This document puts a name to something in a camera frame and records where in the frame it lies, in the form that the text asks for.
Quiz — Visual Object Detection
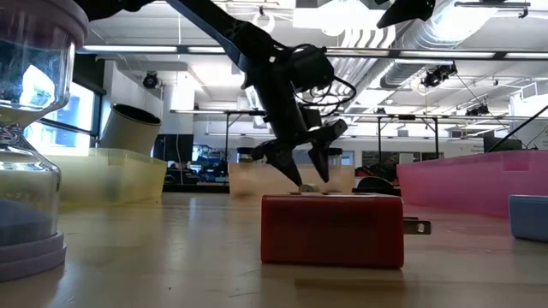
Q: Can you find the black-framed background table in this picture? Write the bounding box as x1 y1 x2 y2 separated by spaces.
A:
170 109 440 163

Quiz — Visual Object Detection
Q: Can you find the clear glass jar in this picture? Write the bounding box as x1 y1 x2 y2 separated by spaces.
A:
99 104 163 157

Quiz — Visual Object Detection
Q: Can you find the bright window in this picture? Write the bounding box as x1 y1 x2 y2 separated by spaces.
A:
23 63 103 156

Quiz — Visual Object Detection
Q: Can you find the round black ceiling camera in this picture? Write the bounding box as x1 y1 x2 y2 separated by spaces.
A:
143 71 161 90

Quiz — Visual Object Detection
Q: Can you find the black ceiling spotlight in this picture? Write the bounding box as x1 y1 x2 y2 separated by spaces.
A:
421 61 458 89

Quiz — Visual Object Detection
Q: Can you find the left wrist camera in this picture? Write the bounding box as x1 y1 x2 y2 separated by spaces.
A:
290 44 336 93

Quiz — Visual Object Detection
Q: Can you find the orange translucent plastic bin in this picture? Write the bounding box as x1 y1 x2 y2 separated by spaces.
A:
228 162 356 198

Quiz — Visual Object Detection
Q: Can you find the long ceiling light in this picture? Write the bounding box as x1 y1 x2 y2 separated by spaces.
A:
503 51 548 60
80 44 179 53
400 50 497 59

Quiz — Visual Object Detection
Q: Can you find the red wall charger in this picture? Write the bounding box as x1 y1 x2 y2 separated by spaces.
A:
259 192 432 270

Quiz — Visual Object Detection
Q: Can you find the pink translucent plastic bin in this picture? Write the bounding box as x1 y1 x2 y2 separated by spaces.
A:
396 149 548 220

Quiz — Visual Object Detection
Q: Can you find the periwinkle wall charger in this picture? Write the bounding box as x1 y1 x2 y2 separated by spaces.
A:
508 194 548 244

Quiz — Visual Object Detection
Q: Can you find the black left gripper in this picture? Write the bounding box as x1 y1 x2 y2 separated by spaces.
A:
251 80 348 187

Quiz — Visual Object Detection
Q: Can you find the black monitor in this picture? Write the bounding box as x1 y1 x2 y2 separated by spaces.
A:
483 135 521 153
152 133 194 163

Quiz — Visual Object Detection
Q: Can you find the lilac hourglass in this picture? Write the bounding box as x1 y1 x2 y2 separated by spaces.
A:
0 0 90 283

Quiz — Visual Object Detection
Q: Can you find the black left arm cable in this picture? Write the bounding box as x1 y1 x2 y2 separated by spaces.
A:
295 42 357 116

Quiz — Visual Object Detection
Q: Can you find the yellow translucent plastic bin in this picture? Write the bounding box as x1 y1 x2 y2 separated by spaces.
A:
45 147 168 209

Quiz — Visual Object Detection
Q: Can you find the silver ventilation duct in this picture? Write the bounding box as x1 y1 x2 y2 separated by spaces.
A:
378 0 497 89

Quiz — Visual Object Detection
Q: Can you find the white ring lamp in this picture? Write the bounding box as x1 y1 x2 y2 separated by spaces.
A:
251 10 277 35

